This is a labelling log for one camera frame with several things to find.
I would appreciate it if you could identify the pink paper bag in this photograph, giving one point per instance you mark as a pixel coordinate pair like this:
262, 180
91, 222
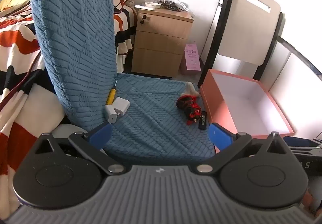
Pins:
193, 56

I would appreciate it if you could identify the beige tooth-shaped toy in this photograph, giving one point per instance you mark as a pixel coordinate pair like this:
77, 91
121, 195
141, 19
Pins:
191, 89

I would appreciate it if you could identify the black usb stick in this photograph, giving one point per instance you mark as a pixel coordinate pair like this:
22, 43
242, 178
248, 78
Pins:
202, 121

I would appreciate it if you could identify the flat white box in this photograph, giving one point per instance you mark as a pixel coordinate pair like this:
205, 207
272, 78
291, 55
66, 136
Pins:
144, 7

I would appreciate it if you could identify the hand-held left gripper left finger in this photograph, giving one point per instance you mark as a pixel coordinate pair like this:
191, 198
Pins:
100, 136

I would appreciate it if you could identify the blue textured towel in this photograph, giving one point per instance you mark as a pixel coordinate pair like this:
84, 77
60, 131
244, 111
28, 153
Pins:
75, 37

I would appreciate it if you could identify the yellow pillow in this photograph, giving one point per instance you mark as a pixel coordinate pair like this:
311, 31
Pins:
13, 0

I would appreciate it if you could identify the cluster of small glass bottles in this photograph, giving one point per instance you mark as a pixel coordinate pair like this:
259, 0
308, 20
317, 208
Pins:
171, 2

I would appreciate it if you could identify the white charger plug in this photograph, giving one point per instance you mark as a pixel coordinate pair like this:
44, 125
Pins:
122, 106
111, 113

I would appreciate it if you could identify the black keys in drawer lock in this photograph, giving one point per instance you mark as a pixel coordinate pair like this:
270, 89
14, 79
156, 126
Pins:
143, 19

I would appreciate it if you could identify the striped orange black white blanket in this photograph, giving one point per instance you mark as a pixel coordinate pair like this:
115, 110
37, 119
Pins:
17, 45

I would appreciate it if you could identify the wooden three-drawer nightstand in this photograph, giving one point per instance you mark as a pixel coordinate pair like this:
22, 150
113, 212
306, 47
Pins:
161, 37

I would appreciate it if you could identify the yellow screwdriver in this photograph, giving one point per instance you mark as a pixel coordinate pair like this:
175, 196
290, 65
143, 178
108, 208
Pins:
111, 95

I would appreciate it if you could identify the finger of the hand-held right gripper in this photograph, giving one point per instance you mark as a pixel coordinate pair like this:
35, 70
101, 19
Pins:
300, 142

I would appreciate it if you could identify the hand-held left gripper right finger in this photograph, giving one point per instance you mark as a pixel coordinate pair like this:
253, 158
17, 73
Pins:
221, 136

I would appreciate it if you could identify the red and black toy figure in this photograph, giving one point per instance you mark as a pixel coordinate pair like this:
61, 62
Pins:
187, 105

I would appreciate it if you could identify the white bowl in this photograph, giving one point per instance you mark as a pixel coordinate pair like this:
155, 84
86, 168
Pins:
152, 5

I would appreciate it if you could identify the white chair with black frame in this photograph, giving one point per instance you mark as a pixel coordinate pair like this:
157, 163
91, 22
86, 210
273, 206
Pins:
249, 25

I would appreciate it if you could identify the black curved metal frame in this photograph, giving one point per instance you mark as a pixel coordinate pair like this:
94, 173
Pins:
299, 51

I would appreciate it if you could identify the pink cardboard box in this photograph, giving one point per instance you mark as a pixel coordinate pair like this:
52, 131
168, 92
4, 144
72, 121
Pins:
218, 105

